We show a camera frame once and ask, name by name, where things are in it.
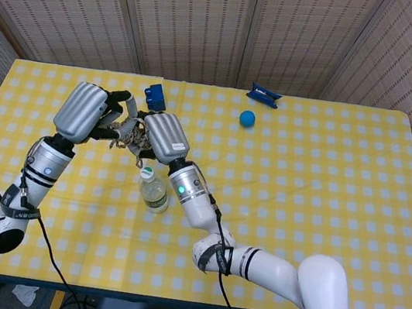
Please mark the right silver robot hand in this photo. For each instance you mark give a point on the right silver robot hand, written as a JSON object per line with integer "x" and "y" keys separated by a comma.
{"x": 167, "y": 138}

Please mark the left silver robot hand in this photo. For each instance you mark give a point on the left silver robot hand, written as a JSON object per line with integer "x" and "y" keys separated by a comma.
{"x": 79, "y": 111}

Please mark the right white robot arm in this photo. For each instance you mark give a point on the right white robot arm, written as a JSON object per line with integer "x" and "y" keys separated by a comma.
{"x": 198, "y": 204}

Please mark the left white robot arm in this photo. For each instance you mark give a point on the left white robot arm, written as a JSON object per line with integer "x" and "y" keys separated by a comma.
{"x": 44, "y": 170}

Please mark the blue plastic block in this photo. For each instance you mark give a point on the blue plastic block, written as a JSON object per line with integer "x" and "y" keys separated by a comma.
{"x": 156, "y": 95}

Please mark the clear plastic water bottle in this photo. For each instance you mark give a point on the clear plastic water bottle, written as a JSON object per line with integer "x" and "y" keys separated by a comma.
{"x": 153, "y": 195}

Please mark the blue ball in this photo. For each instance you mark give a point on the blue ball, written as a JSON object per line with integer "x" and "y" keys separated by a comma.
{"x": 248, "y": 119}

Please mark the blue foil pouch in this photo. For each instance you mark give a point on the blue foil pouch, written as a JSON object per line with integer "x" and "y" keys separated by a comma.
{"x": 264, "y": 96}

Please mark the woven folding screen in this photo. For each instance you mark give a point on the woven folding screen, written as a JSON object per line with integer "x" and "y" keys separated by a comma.
{"x": 196, "y": 19}

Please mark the yellow checkered tablecloth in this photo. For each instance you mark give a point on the yellow checkered tablecloth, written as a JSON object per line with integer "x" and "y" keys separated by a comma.
{"x": 300, "y": 201}

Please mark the crumpled white paper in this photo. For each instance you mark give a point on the crumpled white paper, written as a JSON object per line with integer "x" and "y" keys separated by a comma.
{"x": 25, "y": 294}

